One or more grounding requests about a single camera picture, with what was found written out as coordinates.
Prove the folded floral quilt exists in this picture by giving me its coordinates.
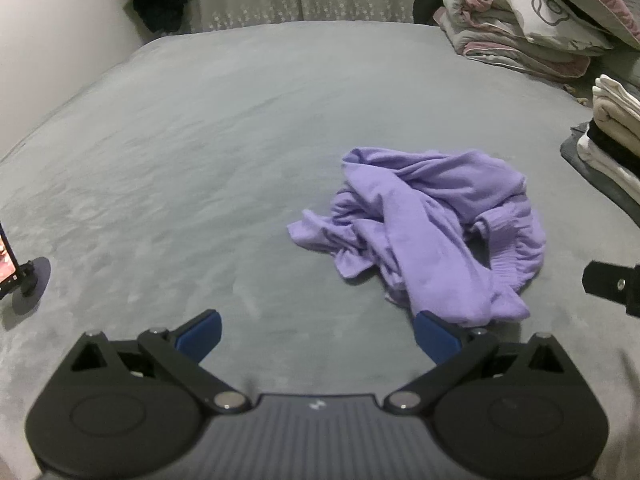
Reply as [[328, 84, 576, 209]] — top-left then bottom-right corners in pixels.
[[432, 0, 616, 81]]

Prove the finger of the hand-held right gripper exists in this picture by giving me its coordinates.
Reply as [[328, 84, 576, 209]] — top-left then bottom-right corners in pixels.
[[582, 260, 640, 318]]

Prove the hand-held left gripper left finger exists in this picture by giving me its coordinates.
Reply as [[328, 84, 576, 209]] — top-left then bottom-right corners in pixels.
[[70, 310, 251, 414]]

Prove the pink and grey pillow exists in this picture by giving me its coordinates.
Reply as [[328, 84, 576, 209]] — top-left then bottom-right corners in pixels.
[[537, 0, 640, 51]]

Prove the grey bed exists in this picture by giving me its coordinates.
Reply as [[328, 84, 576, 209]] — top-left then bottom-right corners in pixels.
[[0, 20, 640, 480]]

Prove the black object behind quilt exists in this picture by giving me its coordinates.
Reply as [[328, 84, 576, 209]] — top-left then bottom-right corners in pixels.
[[414, 0, 446, 26]]

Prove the purple garment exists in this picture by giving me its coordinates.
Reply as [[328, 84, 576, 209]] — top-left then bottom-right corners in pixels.
[[287, 146, 547, 325]]

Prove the grey folded garment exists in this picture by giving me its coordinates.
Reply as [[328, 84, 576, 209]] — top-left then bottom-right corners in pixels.
[[560, 122, 640, 221]]

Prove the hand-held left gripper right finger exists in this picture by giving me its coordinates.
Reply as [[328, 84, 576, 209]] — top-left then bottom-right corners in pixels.
[[384, 310, 570, 414]]

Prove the white folded garment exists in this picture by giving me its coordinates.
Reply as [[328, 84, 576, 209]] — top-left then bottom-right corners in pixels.
[[576, 135, 640, 196]]

